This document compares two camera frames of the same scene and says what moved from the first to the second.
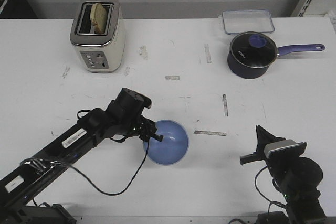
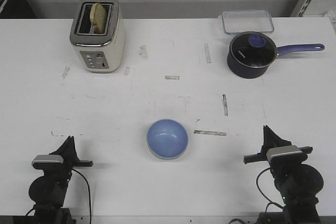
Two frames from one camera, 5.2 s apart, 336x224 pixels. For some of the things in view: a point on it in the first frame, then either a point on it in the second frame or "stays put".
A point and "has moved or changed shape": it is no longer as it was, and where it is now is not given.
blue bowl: x=174 y=146 has moved or changed shape
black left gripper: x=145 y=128 → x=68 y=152
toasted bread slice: x=98 y=18 stays put
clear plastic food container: x=243 y=21 stays put
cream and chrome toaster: x=97 y=29 stays put
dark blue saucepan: x=243 y=72 stays put
